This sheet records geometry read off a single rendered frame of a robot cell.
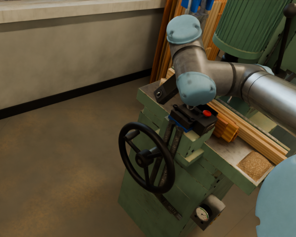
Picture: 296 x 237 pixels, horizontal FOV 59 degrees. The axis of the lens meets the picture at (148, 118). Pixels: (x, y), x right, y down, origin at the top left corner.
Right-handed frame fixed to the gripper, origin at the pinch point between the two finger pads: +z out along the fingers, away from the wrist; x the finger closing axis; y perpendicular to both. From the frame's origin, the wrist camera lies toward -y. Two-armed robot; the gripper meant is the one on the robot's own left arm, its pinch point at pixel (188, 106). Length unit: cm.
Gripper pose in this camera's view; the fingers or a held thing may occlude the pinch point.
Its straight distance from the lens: 88.0
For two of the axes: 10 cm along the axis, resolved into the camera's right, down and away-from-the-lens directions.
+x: -2.8, -8.2, 4.9
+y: 9.3, -3.6, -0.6
